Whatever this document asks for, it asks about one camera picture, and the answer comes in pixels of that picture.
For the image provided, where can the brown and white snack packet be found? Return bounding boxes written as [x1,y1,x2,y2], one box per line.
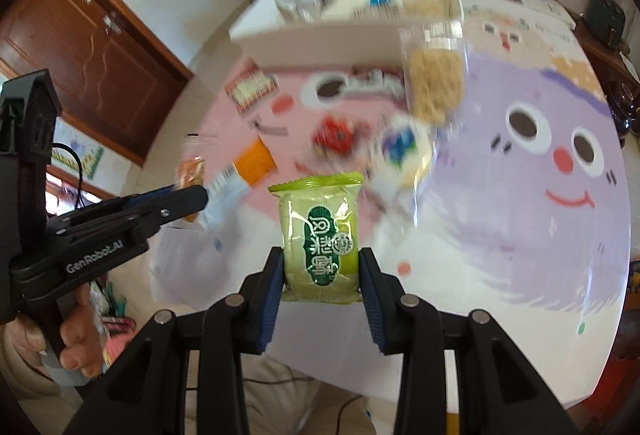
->
[345,69,406,99]

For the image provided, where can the brown wooden door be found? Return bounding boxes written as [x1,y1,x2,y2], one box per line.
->
[0,0,194,166]

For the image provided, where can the round cake with blue label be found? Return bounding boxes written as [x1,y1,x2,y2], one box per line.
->
[369,115,437,196]

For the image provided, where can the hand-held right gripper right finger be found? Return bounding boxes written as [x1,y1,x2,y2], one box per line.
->
[357,247,576,435]

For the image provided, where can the clear bag of yellow crisps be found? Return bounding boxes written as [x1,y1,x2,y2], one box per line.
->
[400,0,449,18]

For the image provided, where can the colourful wall poster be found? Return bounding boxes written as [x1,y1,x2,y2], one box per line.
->
[49,125,107,179]

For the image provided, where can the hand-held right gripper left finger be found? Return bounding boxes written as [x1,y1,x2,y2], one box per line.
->
[65,247,286,435]

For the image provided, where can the dark green air fryer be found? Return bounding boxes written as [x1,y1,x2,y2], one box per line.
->
[585,0,627,48]

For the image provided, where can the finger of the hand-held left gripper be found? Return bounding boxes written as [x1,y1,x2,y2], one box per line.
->
[127,186,177,208]
[125,185,208,241]

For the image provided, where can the green pastry packet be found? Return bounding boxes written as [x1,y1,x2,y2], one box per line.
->
[268,175,364,303]

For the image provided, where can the person's beige trousers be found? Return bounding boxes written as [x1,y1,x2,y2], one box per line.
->
[185,355,377,435]

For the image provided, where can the yellow-green packet with red border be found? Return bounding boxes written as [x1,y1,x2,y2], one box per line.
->
[226,67,279,112]

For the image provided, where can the person's left hand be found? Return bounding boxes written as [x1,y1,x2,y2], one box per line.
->
[57,290,108,378]

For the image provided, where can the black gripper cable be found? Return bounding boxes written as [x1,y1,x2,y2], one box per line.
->
[50,142,85,212]

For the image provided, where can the cartoon monster printed tablecloth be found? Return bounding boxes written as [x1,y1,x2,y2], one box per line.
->
[150,0,632,412]

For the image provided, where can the white plastic storage bin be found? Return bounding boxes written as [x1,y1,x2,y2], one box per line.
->
[229,0,465,66]

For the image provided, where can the small orange snack packet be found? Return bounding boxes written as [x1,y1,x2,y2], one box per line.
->
[175,135,209,225]

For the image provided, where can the clear bag of puffed snacks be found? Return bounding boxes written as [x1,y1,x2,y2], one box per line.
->
[401,22,469,126]

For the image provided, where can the red candy packet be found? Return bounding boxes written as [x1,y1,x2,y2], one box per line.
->
[311,116,359,159]

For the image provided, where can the dark stacked cooking pot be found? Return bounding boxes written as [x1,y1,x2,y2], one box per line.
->
[602,75,640,136]

